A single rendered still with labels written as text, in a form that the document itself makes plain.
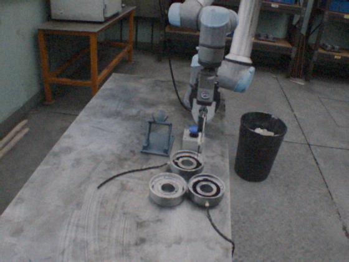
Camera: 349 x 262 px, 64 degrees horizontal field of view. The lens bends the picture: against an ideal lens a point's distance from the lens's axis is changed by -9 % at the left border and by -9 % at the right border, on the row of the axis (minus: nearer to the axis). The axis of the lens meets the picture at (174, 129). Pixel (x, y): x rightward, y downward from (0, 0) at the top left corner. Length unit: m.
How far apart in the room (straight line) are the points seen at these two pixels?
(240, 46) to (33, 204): 0.93
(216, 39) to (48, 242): 0.68
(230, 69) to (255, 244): 1.06
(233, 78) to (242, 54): 0.10
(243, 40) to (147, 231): 0.82
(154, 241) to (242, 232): 1.19
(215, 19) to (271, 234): 1.42
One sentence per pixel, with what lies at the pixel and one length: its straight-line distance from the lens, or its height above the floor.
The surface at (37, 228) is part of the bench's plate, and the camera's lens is 0.82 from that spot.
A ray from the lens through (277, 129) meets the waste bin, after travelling 2.27.
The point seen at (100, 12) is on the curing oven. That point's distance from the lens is 2.96.
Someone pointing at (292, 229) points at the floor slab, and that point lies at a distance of 2.03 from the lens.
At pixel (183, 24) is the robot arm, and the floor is 1.21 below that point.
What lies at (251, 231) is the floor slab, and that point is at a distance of 1.93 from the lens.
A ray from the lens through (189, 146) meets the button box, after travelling 1.04.
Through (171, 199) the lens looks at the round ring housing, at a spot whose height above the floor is 0.84.
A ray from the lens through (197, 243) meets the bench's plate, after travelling 0.77.
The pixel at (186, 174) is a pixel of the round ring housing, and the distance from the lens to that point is 0.91.
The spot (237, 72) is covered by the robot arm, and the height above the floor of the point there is 1.00.
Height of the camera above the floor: 1.40
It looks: 31 degrees down
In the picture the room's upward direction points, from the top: 5 degrees clockwise
